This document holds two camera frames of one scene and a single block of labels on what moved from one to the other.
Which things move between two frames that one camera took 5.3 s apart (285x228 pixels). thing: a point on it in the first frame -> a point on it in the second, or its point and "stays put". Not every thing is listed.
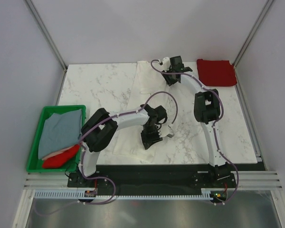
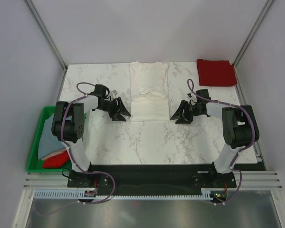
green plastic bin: [34, 165] stays put
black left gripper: [148, 142] -> [120, 109]
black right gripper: [169, 82] -> [178, 114]
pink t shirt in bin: [58, 152] stays put
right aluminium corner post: [266, 9] stays put
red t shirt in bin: [60, 160] stays put
